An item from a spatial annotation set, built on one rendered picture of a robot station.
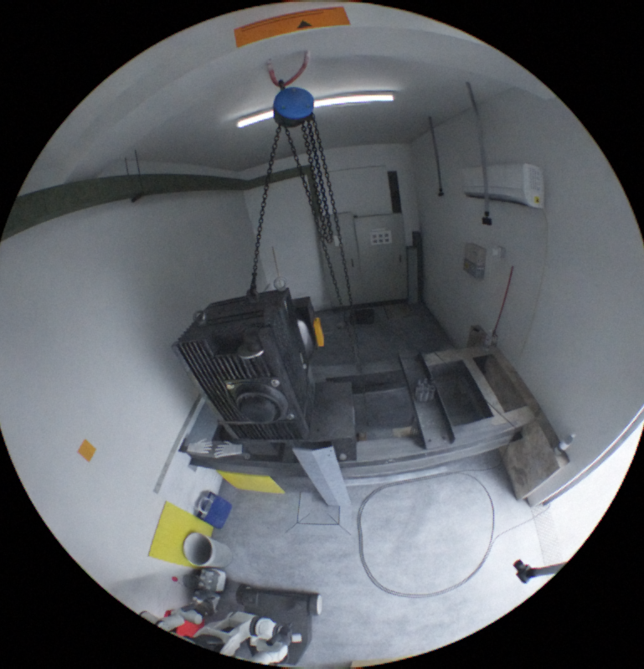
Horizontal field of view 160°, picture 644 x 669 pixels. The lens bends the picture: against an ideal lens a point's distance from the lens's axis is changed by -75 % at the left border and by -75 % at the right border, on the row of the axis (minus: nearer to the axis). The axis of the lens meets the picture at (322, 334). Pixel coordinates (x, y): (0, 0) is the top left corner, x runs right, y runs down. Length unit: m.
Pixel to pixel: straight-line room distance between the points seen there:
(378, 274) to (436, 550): 3.80
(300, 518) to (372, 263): 3.62
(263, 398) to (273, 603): 1.53
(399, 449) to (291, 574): 1.32
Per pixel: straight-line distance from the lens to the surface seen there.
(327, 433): 1.32
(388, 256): 3.96
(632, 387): 1.54
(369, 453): 1.50
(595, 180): 1.60
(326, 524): 2.04
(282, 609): 1.94
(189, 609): 1.52
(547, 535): 2.50
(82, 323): 1.62
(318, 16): 1.14
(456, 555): 2.10
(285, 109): 0.96
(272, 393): 1.00
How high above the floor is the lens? 2.00
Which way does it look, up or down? 32 degrees down
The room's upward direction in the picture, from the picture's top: 12 degrees counter-clockwise
